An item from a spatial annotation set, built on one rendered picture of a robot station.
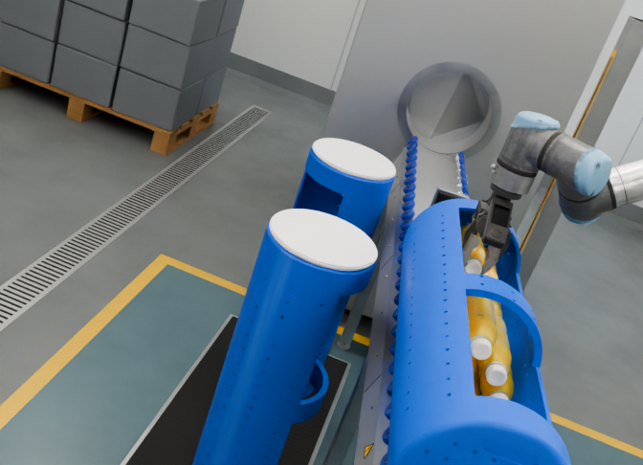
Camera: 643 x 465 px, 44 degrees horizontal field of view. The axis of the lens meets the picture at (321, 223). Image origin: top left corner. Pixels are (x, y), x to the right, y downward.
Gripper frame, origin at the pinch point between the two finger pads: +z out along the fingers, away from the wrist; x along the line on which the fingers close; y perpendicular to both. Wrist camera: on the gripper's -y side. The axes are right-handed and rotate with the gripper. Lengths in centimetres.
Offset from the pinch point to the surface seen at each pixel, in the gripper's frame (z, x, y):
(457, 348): -6.5, 8.1, -47.9
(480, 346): -0.3, 0.6, -33.7
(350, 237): 10.8, 27.3, 17.9
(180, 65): 59, 135, 267
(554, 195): 1, -31, 74
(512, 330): 9.0, -12.5, -5.4
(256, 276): 24, 46, 7
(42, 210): 114, 158, 160
